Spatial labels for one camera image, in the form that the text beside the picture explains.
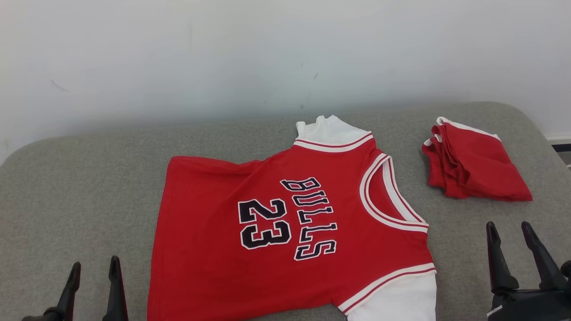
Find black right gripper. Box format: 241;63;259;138
486;221;571;321

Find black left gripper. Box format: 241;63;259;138
21;255;129;321

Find red Bulls 23 jersey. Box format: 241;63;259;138
147;115;437;321

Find red shorts with white trim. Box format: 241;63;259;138
422;116;533;202

